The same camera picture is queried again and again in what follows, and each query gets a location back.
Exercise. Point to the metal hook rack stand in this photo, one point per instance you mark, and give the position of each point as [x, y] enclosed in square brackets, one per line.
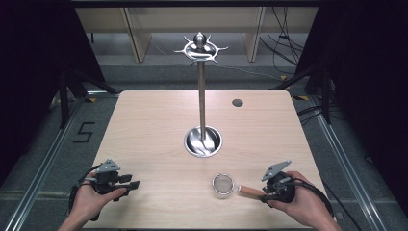
[202, 106]

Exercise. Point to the grey table grommet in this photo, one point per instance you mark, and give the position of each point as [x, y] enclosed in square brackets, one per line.
[237, 103]

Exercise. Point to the person's left hand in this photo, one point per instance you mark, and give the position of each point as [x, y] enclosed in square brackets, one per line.
[91, 200]

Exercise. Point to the aluminium floor rail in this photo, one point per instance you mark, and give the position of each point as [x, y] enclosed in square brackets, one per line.
[349, 166]
[41, 166]

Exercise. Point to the black tripod stand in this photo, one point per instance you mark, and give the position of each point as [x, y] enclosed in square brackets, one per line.
[64, 96]
[325, 96]

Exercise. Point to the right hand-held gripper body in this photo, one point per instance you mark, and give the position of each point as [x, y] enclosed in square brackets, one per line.
[279, 184]

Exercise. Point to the black curtain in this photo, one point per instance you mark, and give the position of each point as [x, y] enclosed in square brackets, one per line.
[369, 80]
[35, 64]

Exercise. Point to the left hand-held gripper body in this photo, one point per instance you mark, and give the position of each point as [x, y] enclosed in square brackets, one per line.
[107, 179]

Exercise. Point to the person's right hand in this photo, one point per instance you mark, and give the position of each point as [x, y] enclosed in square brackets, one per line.
[304, 202]

